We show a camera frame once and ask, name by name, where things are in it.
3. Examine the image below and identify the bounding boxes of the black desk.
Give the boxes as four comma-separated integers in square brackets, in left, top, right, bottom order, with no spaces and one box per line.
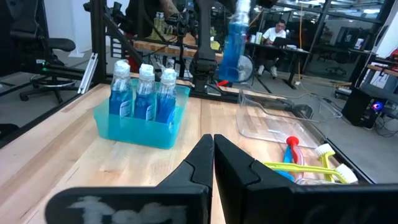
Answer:
[245,42,312,91]

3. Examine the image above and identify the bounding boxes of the teal plastic bin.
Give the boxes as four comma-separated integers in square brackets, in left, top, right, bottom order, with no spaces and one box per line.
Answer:
[93,77,191,150]

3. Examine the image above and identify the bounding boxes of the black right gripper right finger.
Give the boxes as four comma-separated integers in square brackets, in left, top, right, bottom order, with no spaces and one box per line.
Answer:
[213,134,398,224]

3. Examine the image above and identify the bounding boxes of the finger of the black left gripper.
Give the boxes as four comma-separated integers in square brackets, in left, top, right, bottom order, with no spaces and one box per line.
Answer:
[214,0,238,15]
[256,0,279,9]

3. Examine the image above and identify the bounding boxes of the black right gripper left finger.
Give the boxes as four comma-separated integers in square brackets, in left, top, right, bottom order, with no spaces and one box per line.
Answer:
[45,133,215,224]

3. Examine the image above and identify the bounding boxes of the person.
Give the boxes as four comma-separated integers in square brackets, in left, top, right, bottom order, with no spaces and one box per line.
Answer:
[257,19,287,78]

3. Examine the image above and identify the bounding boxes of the red bristle dish brush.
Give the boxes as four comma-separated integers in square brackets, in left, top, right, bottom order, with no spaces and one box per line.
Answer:
[285,136,307,184]

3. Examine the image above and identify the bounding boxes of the blue dish soap bottle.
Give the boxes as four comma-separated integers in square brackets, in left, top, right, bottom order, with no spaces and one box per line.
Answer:
[217,0,251,83]
[133,63,157,121]
[108,58,134,118]
[154,67,178,124]

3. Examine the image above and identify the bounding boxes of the blue dish brush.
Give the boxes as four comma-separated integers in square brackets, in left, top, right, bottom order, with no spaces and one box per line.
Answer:
[275,145,296,183]

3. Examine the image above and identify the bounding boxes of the wooden workbench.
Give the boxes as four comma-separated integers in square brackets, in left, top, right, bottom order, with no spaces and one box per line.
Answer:
[132,39,224,63]

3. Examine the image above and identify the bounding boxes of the black laptop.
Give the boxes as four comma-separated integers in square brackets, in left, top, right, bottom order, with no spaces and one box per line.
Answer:
[272,36,292,48]

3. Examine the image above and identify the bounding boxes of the clear plastic bin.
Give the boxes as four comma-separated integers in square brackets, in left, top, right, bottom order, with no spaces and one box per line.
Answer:
[235,88,343,149]

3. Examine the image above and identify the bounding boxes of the yellow brush white bristles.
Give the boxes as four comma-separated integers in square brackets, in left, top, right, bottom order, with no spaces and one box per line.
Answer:
[315,142,337,183]
[263,161,359,185]

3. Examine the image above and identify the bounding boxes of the black office chair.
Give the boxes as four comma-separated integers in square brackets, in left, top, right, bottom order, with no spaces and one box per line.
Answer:
[6,0,78,105]

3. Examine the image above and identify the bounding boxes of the silver aluminium bar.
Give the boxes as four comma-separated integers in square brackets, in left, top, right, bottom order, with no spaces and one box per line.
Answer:
[77,52,99,95]

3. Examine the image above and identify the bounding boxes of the white floor fan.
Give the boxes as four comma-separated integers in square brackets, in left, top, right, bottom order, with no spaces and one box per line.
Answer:
[235,54,255,84]

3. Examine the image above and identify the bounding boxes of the black computer tower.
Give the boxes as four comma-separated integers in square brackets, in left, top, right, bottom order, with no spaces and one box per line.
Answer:
[341,86,379,129]

